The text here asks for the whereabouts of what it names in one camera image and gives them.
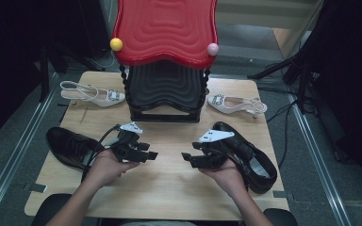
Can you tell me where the black leather shoe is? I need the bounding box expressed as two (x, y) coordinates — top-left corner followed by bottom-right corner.
(211, 121), (278, 195)
(45, 126), (107, 172)

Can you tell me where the left hand-held gripper black cable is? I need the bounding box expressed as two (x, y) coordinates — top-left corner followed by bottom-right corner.
(80, 124), (122, 184)

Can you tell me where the white slingback heel shoe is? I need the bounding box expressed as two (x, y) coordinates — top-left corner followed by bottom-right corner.
(59, 80), (126, 108)
(206, 93), (268, 120)

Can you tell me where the red and black shoe rack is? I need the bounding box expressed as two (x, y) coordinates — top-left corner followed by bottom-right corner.
(109, 0), (220, 124)

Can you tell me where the black tripod stand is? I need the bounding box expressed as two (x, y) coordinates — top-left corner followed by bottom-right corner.
(247, 46), (315, 114)

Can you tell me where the metal floor rail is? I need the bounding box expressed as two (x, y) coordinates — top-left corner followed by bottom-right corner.
(0, 72), (59, 226)
(287, 93), (353, 226)

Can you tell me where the person's left hand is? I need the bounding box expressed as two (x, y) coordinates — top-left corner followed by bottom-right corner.
(84, 149), (140, 189)

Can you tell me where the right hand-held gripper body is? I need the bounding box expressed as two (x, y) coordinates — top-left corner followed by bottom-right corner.
(197, 129), (236, 169)

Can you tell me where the person's right hand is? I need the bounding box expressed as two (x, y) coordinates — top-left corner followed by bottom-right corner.
(199, 158), (249, 200)

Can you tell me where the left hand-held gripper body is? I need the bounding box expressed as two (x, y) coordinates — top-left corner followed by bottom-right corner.
(107, 121), (145, 164)

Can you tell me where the black curtain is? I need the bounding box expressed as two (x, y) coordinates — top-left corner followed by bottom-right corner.
(301, 0), (362, 189)
(0, 0), (107, 149)

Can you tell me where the black floor cable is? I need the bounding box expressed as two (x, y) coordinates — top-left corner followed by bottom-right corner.
(265, 100), (296, 169)

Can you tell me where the black metal stand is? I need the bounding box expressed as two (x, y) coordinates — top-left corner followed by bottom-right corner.
(39, 40), (107, 103)

